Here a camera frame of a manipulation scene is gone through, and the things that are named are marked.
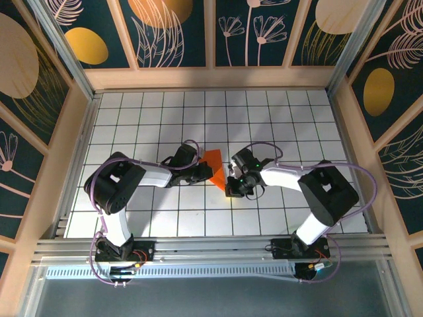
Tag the orange paper sheet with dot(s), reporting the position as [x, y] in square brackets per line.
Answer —
[218, 180]

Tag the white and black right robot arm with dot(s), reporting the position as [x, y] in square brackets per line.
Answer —
[281, 176]

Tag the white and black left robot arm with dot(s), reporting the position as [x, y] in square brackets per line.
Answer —
[155, 176]

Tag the long aluminium frame rail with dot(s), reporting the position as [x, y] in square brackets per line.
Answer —
[211, 251]

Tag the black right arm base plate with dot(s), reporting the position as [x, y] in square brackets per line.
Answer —
[281, 251]

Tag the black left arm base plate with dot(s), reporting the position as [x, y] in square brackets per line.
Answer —
[145, 251]

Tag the aluminium side rail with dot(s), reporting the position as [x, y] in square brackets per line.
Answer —
[82, 155]
[351, 155]

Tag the aluminium corner post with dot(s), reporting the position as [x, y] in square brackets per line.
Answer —
[340, 72]
[81, 79]

